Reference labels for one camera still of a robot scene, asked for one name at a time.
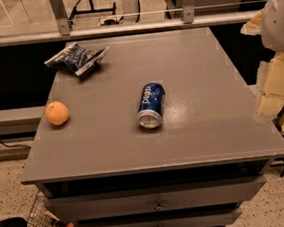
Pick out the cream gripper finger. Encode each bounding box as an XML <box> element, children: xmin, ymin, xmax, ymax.
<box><xmin>240</xmin><ymin>11</ymin><xmax>262</xmax><ymax>36</ymax></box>

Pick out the blue pepsi can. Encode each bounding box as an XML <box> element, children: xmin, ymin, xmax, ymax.
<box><xmin>136</xmin><ymin>82</ymin><xmax>165</xmax><ymax>129</ymax></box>

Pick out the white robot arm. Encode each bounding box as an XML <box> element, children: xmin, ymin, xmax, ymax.
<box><xmin>240</xmin><ymin>0</ymin><xmax>284</xmax><ymax>52</ymax></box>

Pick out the grey drawer cabinet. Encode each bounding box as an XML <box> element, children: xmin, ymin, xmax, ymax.
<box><xmin>22</xmin><ymin>28</ymin><xmax>284</xmax><ymax>227</ymax></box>

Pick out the black stand base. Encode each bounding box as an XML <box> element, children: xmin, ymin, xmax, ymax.
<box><xmin>69</xmin><ymin>0</ymin><xmax>117</xmax><ymax>21</ymax></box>

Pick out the blue chip bag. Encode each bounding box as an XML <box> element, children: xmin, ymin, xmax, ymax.
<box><xmin>45</xmin><ymin>42</ymin><xmax>109</xmax><ymax>77</ymax></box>

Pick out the top grey drawer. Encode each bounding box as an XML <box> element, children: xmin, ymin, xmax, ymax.
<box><xmin>45</xmin><ymin>176</ymin><xmax>266</xmax><ymax>222</ymax></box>

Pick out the grey drawer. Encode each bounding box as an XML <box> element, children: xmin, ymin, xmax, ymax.
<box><xmin>45</xmin><ymin>176</ymin><xmax>266</xmax><ymax>222</ymax></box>
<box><xmin>78</xmin><ymin>208</ymin><xmax>242</xmax><ymax>227</ymax></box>

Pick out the orange fruit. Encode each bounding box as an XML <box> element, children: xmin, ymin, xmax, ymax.
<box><xmin>44</xmin><ymin>101</ymin><xmax>70</xmax><ymax>126</ymax></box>

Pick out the lower grey drawer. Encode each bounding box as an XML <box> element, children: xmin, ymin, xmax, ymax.
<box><xmin>78</xmin><ymin>208</ymin><xmax>242</xmax><ymax>227</ymax></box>

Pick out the metal railing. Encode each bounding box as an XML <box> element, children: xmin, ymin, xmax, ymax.
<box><xmin>0</xmin><ymin>0</ymin><xmax>256</xmax><ymax>47</ymax></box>

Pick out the wire mesh basket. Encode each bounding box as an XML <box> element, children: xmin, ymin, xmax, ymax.
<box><xmin>27</xmin><ymin>192</ymin><xmax>65</xmax><ymax>227</ymax></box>

